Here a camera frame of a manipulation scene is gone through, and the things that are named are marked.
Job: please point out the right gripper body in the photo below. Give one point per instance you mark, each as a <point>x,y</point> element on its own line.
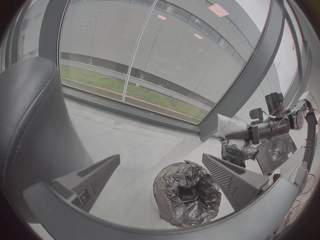
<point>265,131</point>

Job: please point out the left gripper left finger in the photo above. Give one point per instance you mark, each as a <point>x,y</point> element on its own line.
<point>82,186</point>

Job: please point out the black plastic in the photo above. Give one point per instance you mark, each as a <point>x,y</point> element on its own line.
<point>235,156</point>

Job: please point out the white trash bin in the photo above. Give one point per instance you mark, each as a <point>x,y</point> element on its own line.
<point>155,206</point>

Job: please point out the window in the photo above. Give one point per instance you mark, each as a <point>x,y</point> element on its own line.
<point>150,46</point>

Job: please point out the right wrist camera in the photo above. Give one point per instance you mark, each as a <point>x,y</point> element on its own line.
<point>255,114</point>

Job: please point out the clear printed wrapper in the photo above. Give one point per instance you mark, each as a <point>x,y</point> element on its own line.
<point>227,124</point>

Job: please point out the dark grey round chair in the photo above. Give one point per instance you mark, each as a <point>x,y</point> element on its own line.
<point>37,109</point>

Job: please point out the black plastic bag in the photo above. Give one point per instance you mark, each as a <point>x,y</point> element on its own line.
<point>190,184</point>

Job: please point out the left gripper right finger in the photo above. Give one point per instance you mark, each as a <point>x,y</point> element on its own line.
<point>240,184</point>

